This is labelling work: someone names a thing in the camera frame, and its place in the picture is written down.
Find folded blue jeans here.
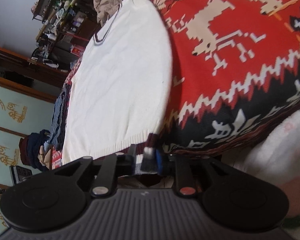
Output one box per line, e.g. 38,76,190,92
49,83,71,151

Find white knit sweater vest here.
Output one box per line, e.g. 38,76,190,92
62,0,172,174

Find cardboard box of clothes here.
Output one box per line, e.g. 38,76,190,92
19,129,51,172

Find white fluffy pink-dot garment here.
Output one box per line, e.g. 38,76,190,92
230,104,300,221

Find red christmas pattern blanket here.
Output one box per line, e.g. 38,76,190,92
150,0,300,154

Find cluttered dark desk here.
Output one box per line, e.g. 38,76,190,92
31,0,100,69

